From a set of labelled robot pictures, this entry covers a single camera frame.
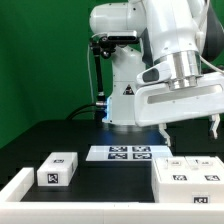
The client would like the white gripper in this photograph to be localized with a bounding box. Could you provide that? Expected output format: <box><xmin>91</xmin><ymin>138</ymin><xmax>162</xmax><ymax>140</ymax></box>
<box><xmin>134</xmin><ymin>72</ymin><xmax>224</xmax><ymax>147</ymax></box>

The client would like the white L-shaped workspace fence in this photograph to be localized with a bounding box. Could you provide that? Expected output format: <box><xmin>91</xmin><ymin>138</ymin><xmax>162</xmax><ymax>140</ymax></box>
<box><xmin>0</xmin><ymin>168</ymin><xmax>224</xmax><ymax>224</ymax></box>

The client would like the black cable bundle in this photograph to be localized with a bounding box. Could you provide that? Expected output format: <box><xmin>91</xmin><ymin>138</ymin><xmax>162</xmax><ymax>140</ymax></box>
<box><xmin>65</xmin><ymin>103</ymin><xmax>98</xmax><ymax>121</ymax></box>

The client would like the grey depth camera bar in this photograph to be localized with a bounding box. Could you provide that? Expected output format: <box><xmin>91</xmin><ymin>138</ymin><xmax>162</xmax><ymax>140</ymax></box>
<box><xmin>107</xmin><ymin>30</ymin><xmax>138</xmax><ymax>44</ymax></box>

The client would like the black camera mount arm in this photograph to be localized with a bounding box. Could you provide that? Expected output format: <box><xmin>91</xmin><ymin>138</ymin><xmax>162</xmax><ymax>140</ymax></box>
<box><xmin>90</xmin><ymin>38</ymin><xmax>107</xmax><ymax>125</ymax></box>

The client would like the white fiducial marker plate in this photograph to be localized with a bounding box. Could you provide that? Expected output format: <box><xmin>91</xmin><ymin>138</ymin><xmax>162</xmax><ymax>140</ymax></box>
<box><xmin>86</xmin><ymin>145</ymin><xmax>172</xmax><ymax>162</ymax></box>

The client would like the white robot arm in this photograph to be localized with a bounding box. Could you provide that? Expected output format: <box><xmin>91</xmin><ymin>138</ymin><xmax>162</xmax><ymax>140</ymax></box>
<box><xmin>90</xmin><ymin>0</ymin><xmax>224</xmax><ymax>138</ymax></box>

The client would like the white cabinet top block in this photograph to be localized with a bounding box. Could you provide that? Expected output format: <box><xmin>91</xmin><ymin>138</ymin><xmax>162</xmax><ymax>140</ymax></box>
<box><xmin>37</xmin><ymin>152</ymin><xmax>78</xmax><ymax>186</ymax></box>

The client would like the white cabinet door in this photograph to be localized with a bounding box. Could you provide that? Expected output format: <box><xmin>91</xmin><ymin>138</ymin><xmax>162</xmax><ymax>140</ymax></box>
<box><xmin>186</xmin><ymin>156</ymin><xmax>224</xmax><ymax>184</ymax></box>
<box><xmin>154</xmin><ymin>157</ymin><xmax>189</xmax><ymax>183</ymax></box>

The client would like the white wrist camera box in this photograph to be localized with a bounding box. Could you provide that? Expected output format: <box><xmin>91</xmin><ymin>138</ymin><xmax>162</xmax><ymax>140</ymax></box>
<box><xmin>136</xmin><ymin>62</ymin><xmax>172</xmax><ymax>85</ymax></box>

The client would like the white cabinet body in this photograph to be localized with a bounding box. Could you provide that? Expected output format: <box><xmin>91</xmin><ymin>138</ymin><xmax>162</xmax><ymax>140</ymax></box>
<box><xmin>151</xmin><ymin>158</ymin><xmax>224</xmax><ymax>204</ymax></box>

